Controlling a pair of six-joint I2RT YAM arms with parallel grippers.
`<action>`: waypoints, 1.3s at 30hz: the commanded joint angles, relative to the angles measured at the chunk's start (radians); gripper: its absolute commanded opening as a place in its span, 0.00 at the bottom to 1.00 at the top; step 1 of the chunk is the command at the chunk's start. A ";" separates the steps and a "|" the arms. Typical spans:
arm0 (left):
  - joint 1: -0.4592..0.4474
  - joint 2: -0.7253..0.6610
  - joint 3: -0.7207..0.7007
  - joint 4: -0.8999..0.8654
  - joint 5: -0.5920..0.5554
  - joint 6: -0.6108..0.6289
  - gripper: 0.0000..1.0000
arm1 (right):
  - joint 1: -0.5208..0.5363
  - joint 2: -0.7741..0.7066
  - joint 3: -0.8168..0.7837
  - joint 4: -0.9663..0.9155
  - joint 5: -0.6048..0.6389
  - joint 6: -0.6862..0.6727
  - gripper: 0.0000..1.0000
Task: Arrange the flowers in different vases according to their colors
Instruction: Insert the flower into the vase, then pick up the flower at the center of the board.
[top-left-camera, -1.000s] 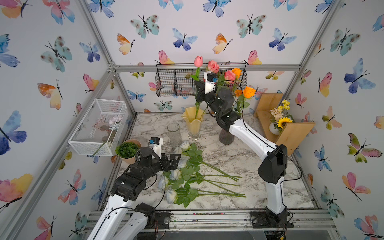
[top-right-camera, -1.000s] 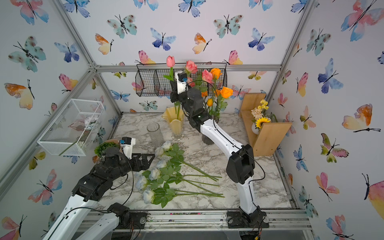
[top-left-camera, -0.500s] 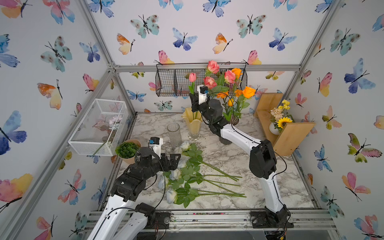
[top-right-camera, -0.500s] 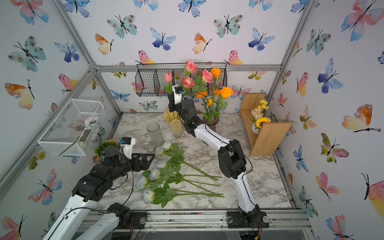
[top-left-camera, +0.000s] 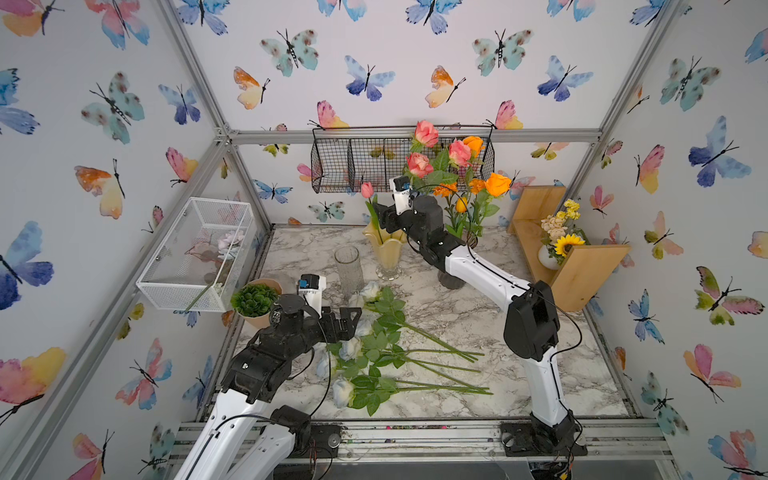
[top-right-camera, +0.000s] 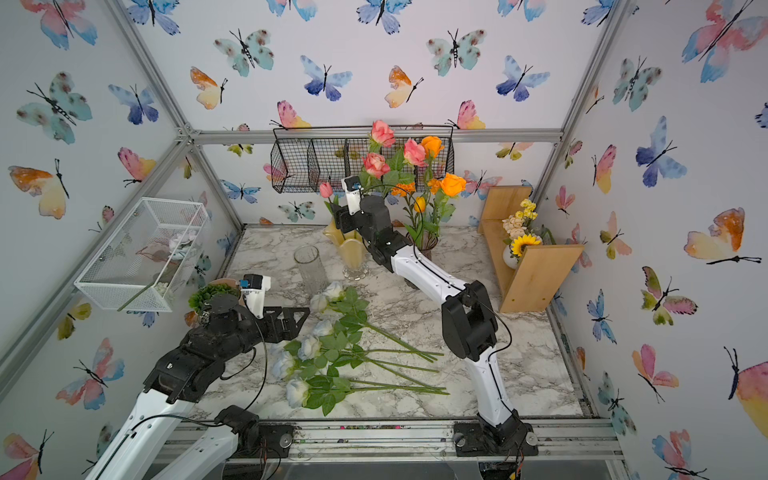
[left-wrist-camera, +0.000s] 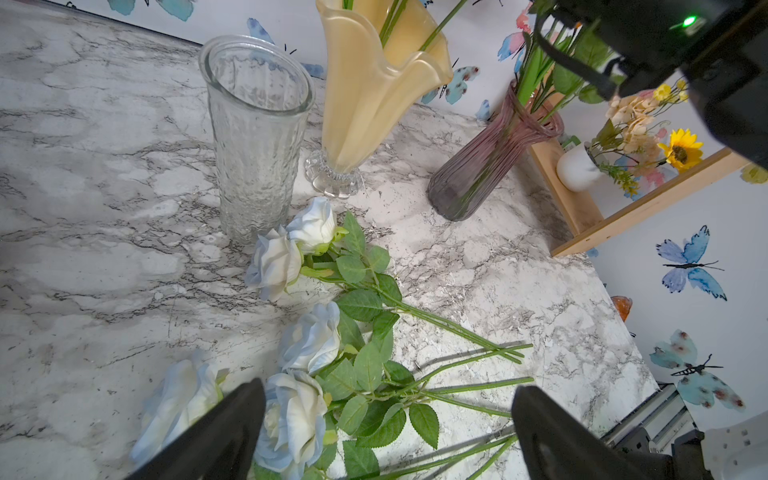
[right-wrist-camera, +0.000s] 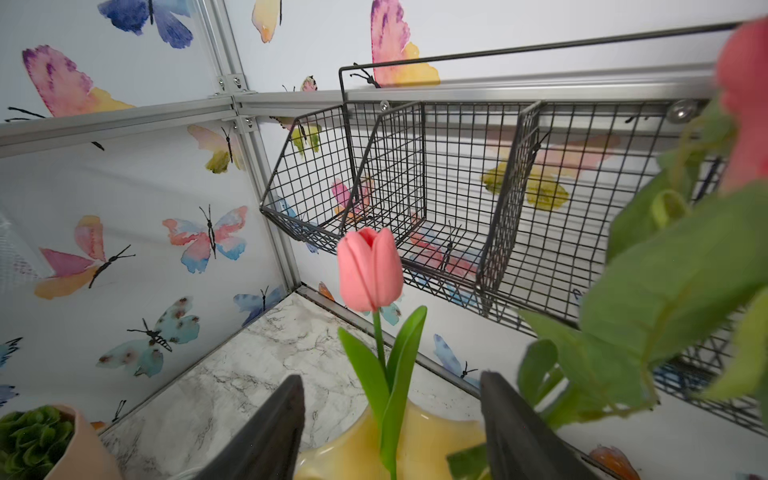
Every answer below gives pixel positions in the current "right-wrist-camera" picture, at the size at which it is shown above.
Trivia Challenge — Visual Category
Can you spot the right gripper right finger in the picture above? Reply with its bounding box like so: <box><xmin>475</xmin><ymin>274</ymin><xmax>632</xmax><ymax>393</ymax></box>
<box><xmin>480</xmin><ymin>371</ymin><xmax>596</xmax><ymax>480</ymax></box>

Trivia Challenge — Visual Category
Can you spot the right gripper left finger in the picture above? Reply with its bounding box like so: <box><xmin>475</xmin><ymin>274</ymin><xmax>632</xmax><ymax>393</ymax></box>
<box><xmin>196</xmin><ymin>374</ymin><xmax>305</xmax><ymax>480</ymax></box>

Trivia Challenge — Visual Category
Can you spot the small pink rosebud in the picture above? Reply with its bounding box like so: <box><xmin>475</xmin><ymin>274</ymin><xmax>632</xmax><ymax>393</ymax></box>
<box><xmin>337</xmin><ymin>227</ymin><xmax>428</xmax><ymax>479</ymax></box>

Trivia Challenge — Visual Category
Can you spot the pink rose tall stem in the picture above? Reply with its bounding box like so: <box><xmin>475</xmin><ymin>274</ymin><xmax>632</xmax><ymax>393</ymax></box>
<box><xmin>446</xmin><ymin>17</ymin><xmax>768</xmax><ymax>480</ymax></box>

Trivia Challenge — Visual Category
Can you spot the yellow ruffled glass vase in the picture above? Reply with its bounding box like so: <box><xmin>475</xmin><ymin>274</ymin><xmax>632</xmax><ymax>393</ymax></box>
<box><xmin>294</xmin><ymin>402</ymin><xmax>486</xmax><ymax>479</ymax></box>

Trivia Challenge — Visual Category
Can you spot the green succulent in pink pot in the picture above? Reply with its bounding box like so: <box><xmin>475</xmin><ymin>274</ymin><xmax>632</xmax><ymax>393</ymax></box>
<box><xmin>1</xmin><ymin>405</ymin><xmax>122</xmax><ymax>479</ymax></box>

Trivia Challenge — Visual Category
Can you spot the black wire wall basket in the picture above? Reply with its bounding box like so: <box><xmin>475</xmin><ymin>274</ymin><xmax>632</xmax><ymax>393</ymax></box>
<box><xmin>259</xmin><ymin>20</ymin><xmax>768</xmax><ymax>436</ymax></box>

